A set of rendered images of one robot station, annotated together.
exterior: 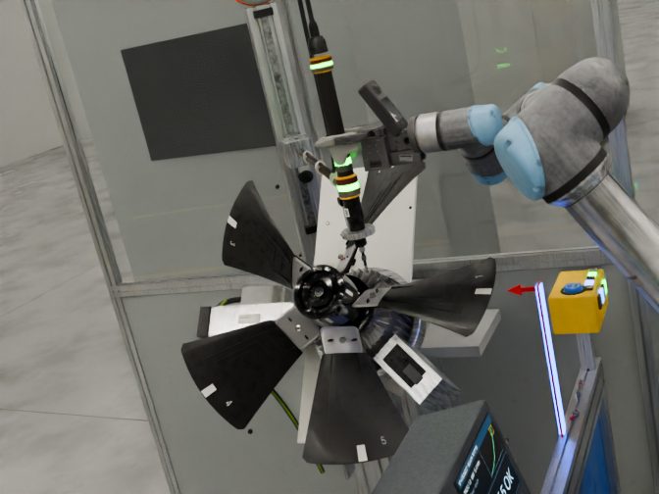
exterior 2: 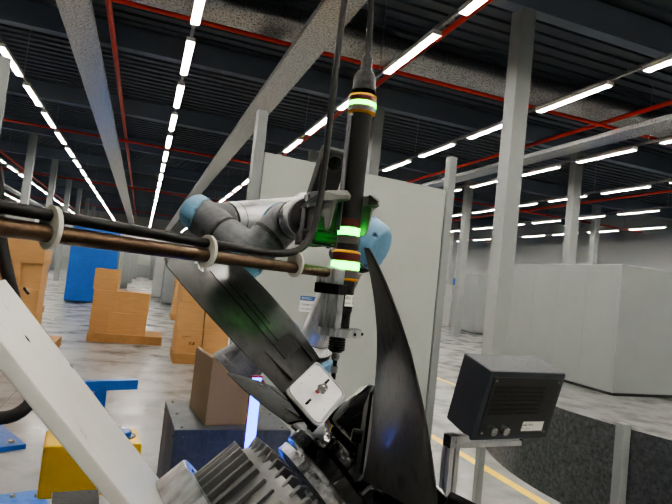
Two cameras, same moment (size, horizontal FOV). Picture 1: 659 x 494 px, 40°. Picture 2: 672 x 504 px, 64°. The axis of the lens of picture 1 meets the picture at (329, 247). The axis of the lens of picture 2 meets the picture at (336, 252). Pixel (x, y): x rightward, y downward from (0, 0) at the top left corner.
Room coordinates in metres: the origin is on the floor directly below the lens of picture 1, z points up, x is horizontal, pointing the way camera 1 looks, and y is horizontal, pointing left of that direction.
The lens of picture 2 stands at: (2.43, 0.42, 1.40)
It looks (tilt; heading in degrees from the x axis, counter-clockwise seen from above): 3 degrees up; 218
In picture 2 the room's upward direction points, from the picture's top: 6 degrees clockwise
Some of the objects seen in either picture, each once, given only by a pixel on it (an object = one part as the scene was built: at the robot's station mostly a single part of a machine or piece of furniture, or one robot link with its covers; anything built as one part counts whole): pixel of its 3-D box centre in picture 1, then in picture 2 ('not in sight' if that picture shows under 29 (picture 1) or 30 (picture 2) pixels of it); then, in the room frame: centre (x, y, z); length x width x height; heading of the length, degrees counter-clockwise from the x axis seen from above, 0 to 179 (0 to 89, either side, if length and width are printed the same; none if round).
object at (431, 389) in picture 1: (417, 374); not in sight; (1.78, -0.12, 0.98); 0.20 x 0.16 x 0.20; 153
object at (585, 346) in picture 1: (585, 343); not in sight; (1.88, -0.52, 0.92); 0.03 x 0.03 x 0.12; 63
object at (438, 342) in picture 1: (427, 333); not in sight; (2.32, -0.21, 0.84); 0.36 x 0.24 x 0.03; 63
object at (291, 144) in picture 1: (297, 150); not in sight; (2.40, 0.02, 1.41); 0.10 x 0.07 x 0.08; 8
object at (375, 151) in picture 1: (391, 142); (319, 220); (1.73, -0.16, 1.50); 0.12 x 0.08 x 0.09; 63
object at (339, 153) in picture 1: (336, 151); (364, 216); (1.75, -0.06, 1.51); 0.09 x 0.03 x 0.06; 74
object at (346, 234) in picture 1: (352, 211); (338, 302); (1.79, -0.06, 1.37); 0.09 x 0.07 x 0.10; 8
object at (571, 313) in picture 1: (580, 303); (90, 464); (1.88, -0.52, 1.02); 0.16 x 0.10 x 0.11; 153
